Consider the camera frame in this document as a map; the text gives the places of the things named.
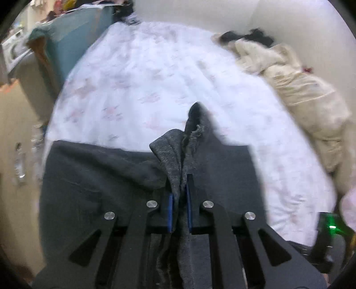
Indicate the beige bed board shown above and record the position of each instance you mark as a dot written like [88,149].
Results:
[33,83]

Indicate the teal covered headboard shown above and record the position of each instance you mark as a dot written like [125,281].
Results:
[72,36]

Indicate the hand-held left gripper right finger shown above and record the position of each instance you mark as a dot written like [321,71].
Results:
[189,211]

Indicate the dark grey pants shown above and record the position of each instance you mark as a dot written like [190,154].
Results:
[97,172]

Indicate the dark cloth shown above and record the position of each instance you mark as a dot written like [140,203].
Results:
[126,11]

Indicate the white washing machine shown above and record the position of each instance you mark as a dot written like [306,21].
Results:
[14,51]

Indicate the pale pink cloth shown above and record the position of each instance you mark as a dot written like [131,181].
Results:
[350,205]

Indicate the red and yellow clutter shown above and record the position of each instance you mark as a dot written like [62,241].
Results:
[59,5]

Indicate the white floral bed sheet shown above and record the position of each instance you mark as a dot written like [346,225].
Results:
[167,69]

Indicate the cream blanket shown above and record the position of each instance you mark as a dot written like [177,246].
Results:
[308,97]

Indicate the black cloth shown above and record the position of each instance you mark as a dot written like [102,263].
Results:
[244,36]

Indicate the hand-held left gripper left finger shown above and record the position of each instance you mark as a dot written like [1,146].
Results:
[170,211]

